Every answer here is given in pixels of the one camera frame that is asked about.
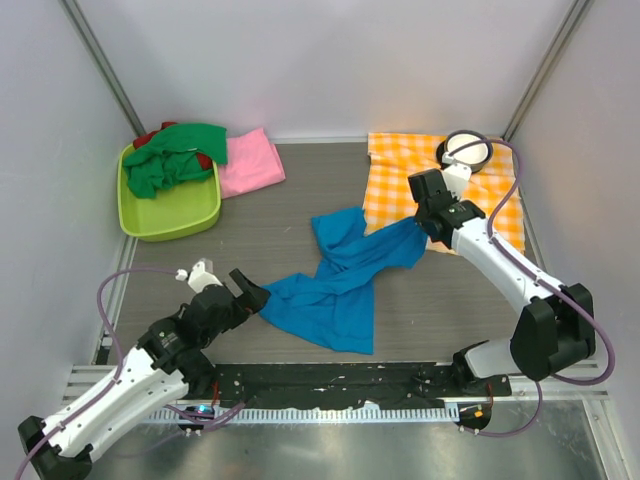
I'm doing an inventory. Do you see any black white bowl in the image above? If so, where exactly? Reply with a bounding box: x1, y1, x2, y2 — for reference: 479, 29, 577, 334
436, 130, 494, 173

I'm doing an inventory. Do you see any orange checkered cloth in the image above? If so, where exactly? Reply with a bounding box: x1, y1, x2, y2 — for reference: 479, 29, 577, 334
363, 132, 525, 253

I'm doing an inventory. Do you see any blue t shirt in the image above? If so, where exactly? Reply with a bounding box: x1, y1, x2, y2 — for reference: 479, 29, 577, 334
260, 207, 428, 355

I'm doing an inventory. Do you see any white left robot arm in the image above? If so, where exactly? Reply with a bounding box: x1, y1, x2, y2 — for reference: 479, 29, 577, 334
18, 259, 270, 479

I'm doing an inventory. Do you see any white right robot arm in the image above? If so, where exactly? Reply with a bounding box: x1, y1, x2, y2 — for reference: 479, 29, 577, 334
408, 170, 596, 395

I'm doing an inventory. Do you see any lime green plastic basin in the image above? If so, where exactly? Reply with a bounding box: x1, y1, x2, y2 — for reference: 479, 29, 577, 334
117, 144, 222, 242

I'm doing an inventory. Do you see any folded pink t shirt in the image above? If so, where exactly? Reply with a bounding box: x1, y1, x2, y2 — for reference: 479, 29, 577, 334
218, 128, 286, 199

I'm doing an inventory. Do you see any red t shirt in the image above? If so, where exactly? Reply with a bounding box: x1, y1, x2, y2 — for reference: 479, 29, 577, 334
132, 121, 213, 170

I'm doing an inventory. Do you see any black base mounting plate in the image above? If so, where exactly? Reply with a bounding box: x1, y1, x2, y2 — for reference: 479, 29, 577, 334
202, 362, 512, 410

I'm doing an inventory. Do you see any green t shirt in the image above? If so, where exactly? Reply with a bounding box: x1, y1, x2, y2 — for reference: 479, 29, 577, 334
123, 123, 228, 199

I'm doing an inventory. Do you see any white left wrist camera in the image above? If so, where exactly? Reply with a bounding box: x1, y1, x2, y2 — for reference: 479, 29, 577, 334
175, 258, 222, 294

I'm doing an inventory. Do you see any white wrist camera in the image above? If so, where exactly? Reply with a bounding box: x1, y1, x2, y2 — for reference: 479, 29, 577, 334
175, 258, 222, 294
442, 153, 472, 199

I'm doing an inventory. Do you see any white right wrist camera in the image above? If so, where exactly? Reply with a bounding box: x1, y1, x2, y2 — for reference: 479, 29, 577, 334
442, 153, 472, 199

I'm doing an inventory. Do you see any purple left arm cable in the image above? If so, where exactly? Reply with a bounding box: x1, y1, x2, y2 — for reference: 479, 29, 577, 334
12, 267, 249, 480

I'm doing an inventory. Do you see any aluminium frame rail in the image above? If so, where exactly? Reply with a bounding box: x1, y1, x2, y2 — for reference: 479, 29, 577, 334
62, 365, 115, 405

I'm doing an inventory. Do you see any white slotted cable duct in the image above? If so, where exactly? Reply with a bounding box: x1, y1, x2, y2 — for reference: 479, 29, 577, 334
144, 403, 460, 424

